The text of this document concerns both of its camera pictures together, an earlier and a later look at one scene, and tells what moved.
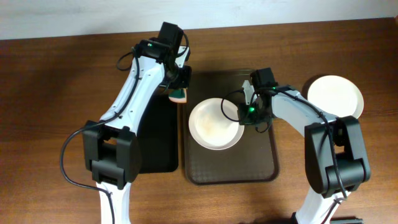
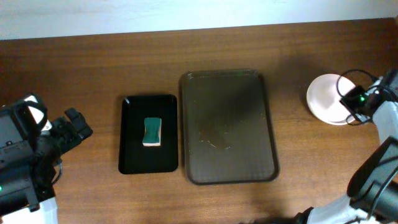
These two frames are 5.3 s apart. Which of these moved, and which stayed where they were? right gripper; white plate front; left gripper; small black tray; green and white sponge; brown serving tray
Moved: green and white sponge; left gripper; white plate front; right gripper
Stayed: brown serving tray; small black tray
